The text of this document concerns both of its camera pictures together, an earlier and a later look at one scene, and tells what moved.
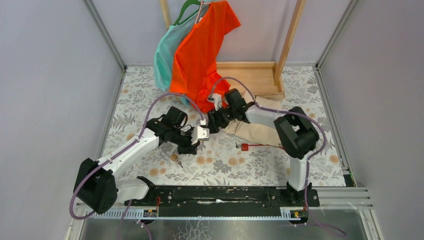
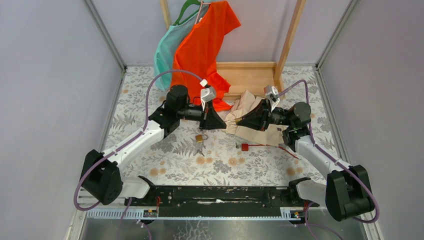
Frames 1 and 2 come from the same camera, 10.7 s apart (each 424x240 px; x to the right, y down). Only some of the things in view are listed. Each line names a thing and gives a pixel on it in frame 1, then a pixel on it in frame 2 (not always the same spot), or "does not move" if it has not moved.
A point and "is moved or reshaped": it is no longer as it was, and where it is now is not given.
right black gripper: (215, 121) to (259, 117)
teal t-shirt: (166, 47) does not move
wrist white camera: (215, 98) to (272, 94)
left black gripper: (189, 149) to (211, 120)
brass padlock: (173, 157) is moved or reshaped
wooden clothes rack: (266, 79) does not move
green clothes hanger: (187, 3) does not move
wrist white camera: (199, 134) to (207, 93)
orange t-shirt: (195, 74) does not move
